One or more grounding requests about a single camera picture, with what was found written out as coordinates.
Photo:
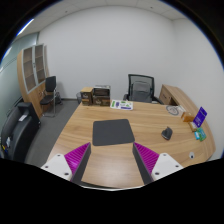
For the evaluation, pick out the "black computer mouse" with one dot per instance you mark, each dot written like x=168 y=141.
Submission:
x=167 y=133

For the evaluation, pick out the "dark brown box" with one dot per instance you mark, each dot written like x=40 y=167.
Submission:
x=101 y=100

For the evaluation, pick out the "green purple printed sheet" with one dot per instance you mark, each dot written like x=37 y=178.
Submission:
x=121 y=104

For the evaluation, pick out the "small brown cardboard box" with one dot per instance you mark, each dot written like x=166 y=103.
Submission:
x=87 y=95

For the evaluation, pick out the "wooden side desk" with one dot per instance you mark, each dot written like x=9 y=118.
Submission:
x=171 y=95

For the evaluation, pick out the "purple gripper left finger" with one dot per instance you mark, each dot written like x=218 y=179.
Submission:
x=70 y=166

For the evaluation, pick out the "wooden cabinet with glass doors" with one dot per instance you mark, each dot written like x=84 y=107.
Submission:
x=32 y=71

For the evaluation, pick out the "purple standing card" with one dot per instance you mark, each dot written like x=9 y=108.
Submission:
x=200 y=117

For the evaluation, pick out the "small orange box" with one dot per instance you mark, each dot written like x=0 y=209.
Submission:
x=187 y=117

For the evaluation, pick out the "black mesh office chair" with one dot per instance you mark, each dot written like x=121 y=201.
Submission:
x=141 y=89

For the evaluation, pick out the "teal green small packet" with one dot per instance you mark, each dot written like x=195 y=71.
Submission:
x=200 y=134

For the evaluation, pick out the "dark grey mouse pad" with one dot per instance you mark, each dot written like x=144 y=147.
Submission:
x=112 y=132

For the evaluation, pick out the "black visitor chair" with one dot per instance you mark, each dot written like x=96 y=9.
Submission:
x=50 y=95

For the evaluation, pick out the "black leather armchair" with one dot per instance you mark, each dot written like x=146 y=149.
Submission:
x=19 y=131

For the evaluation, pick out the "open box on top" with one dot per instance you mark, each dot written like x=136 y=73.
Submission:
x=102 y=90

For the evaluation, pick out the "small white round object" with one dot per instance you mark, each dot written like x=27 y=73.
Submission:
x=191 y=155

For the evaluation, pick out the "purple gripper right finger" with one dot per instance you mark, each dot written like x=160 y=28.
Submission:
x=153 y=166

